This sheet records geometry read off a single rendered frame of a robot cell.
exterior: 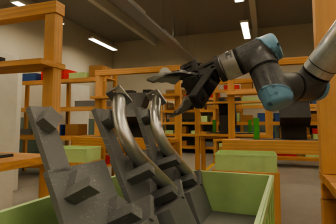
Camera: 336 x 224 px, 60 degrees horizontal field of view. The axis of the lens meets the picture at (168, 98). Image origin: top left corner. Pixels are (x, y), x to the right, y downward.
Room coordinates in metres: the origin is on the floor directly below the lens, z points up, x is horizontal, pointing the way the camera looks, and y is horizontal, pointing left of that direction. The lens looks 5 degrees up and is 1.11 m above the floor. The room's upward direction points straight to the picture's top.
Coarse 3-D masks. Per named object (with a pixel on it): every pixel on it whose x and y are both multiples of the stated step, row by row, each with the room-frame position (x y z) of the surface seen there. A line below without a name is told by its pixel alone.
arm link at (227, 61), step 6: (222, 54) 0.76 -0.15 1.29; (228, 54) 0.75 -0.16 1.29; (222, 60) 0.75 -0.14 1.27; (228, 60) 0.74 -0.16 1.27; (234, 60) 0.74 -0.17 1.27; (222, 66) 0.75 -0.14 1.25; (228, 66) 0.75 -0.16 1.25; (234, 66) 0.74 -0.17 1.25; (228, 72) 0.75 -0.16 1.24; (234, 72) 0.75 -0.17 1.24; (240, 72) 0.75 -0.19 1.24; (228, 78) 0.77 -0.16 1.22
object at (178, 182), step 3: (177, 180) 0.74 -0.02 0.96; (180, 180) 0.74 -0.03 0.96; (177, 183) 0.74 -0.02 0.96; (180, 183) 0.73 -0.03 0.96; (177, 186) 0.73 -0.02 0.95; (180, 186) 0.73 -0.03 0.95; (180, 189) 0.72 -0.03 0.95; (180, 192) 0.72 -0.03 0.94; (183, 192) 0.72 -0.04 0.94; (180, 195) 0.71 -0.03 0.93; (183, 195) 0.71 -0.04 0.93; (174, 198) 0.71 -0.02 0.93; (183, 198) 0.72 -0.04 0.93; (168, 201) 0.72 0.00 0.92; (162, 204) 0.72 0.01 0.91
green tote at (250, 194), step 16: (112, 176) 0.81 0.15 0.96; (208, 176) 0.90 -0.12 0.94; (224, 176) 0.88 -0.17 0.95; (240, 176) 0.86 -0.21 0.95; (256, 176) 0.84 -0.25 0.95; (272, 176) 0.81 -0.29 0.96; (208, 192) 0.90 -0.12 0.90; (224, 192) 0.88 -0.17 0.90; (240, 192) 0.86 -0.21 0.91; (256, 192) 0.85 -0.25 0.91; (272, 192) 0.79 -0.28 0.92; (16, 208) 0.52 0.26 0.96; (32, 208) 0.56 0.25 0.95; (48, 208) 0.59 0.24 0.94; (224, 208) 0.88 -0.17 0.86; (240, 208) 0.86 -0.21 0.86; (256, 208) 0.85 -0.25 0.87; (272, 208) 0.79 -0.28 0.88
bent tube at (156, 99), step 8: (152, 96) 0.84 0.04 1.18; (160, 96) 0.84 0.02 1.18; (152, 104) 0.81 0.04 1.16; (160, 104) 0.82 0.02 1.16; (152, 112) 0.78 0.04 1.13; (152, 120) 0.77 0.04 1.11; (160, 120) 0.78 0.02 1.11; (152, 128) 0.77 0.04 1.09; (160, 128) 0.77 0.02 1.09; (160, 136) 0.76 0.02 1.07; (160, 144) 0.77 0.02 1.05; (168, 144) 0.77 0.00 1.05; (168, 152) 0.78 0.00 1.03; (176, 152) 0.80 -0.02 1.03; (184, 168) 0.83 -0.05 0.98
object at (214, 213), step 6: (210, 216) 0.83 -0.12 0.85; (216, 216) 0.83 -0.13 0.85; (222, 216) 0.83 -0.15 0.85; (228, 216) 0.83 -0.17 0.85; (234, 216) 0.83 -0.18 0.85; (240, 216) 0.83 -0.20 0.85; (246, 216) 0.83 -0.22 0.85; (252, 216) 0.83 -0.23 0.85; (204, 222) 0.78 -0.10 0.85; (210, 222) 0.78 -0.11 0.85; (216, 222) 0.78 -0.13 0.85; (222, 222) 0.78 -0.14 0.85; (228, 222) 0.78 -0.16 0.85; (234, 222) 0.78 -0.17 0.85; (240, 222) 0.78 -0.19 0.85; (246, 222) 0.78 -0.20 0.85; (252, 222) 0.78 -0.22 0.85
